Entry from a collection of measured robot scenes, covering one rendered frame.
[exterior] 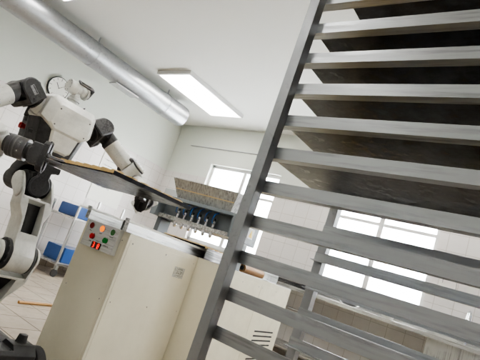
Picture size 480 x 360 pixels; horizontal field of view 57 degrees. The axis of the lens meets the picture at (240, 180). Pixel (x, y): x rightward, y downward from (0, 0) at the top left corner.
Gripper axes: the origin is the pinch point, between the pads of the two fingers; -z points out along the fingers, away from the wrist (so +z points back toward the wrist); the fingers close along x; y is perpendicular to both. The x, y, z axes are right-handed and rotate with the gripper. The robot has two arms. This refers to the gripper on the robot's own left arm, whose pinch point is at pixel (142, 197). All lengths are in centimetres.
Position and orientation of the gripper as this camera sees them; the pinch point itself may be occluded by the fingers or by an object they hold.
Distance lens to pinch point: 201.2
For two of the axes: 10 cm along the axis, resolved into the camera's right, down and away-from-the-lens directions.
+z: -1.6, 1.5, 9.8
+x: 3.2, -9.3, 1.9
